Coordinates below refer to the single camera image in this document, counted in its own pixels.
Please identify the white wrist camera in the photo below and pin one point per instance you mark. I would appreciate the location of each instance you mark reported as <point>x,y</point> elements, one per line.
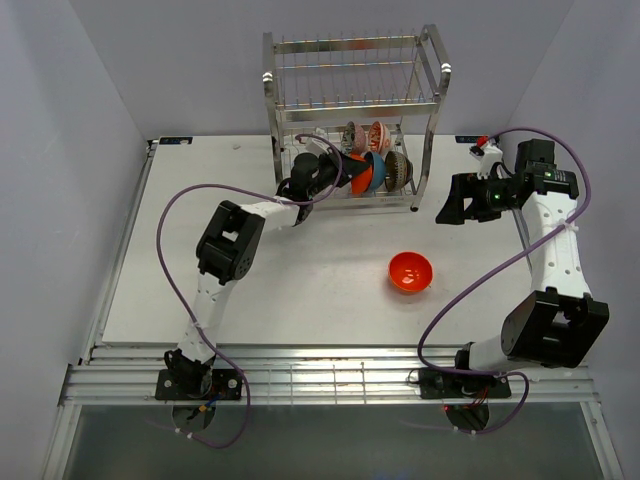
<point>487,152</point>
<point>318,147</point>

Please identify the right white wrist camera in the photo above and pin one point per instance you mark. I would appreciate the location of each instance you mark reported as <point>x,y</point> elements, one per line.
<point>487,152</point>

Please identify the stainless steel dish rack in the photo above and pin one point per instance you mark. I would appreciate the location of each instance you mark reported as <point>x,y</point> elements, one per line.
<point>393,82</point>

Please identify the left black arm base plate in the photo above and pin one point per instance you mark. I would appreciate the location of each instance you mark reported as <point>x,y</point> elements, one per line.
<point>225,385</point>

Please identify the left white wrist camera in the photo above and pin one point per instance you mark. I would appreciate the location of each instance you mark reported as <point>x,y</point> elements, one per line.
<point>318,147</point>

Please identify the blue table sticker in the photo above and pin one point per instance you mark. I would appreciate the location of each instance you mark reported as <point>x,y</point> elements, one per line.
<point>175,140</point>
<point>466,139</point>

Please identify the brown bowl dark patterned rim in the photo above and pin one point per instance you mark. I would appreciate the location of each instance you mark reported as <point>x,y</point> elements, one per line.
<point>399,171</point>

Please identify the orange floral white bowl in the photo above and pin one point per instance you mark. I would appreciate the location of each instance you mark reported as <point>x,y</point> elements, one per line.
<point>379,138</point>

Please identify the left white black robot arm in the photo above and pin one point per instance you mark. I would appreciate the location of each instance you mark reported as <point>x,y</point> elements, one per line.
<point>225,253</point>

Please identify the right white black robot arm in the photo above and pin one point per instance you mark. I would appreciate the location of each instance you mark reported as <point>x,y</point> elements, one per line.
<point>556,325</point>

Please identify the right blue table sticker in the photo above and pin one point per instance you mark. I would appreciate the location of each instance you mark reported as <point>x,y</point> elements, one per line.
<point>466,139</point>

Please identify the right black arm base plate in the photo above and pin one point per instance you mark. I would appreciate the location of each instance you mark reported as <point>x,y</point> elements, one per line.
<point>434,384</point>

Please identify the orange plastic bowl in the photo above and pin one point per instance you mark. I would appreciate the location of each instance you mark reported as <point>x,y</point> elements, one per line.
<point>410,272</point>
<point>361,182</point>

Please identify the grey leaf patterned bowl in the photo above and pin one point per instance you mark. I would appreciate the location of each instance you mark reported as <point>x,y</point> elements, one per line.
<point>354,139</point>

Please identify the left blue table sticker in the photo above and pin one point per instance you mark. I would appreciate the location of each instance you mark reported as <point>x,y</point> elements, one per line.
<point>175,140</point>

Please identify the blue ceramic bowl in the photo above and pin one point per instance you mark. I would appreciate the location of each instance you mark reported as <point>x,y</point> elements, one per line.
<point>378,170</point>

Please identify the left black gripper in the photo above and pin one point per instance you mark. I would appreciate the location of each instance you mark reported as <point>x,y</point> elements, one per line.
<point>349,167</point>

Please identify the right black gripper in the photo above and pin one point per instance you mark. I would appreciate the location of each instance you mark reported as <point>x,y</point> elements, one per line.
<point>466,185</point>

